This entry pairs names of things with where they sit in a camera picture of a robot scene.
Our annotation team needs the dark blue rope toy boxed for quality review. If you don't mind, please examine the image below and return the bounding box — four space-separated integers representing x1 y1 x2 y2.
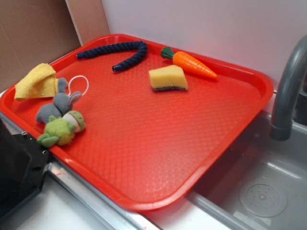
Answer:
76 41 148 72

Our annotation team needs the light wooden board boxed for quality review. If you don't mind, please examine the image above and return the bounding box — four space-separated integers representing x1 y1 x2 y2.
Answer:
65 0 110 45

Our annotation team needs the yellow cloth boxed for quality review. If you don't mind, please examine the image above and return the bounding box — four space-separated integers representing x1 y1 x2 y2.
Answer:
14 63 59 102

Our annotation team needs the brown cardboard panel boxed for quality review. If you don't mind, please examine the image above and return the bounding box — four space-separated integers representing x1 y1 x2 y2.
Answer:
0 0 80 91

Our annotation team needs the yellow sponge with grey base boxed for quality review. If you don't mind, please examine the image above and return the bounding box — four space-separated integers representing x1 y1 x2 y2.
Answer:
148 65 188 91

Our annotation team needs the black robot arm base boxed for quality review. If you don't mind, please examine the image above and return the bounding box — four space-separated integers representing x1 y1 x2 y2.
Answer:
0 121 50 221

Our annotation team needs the grey faucet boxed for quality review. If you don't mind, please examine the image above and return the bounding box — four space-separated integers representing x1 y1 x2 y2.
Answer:
269 36 307 141

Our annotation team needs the grey plastic sink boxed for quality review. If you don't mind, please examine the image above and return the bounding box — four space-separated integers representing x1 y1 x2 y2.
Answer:
187 112 307 230

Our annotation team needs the green plush toy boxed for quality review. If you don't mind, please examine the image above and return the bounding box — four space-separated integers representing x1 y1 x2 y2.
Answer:
37 110 86 148

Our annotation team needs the orange plastic carrot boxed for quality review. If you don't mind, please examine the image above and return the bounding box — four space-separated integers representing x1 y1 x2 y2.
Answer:
160 47 218 79

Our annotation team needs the red plastic tray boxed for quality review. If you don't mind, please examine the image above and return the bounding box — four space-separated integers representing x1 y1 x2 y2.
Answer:
0 34 274 212

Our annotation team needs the grey plush bunny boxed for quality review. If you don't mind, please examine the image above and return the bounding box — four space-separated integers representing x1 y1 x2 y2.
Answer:
35 75 89 124

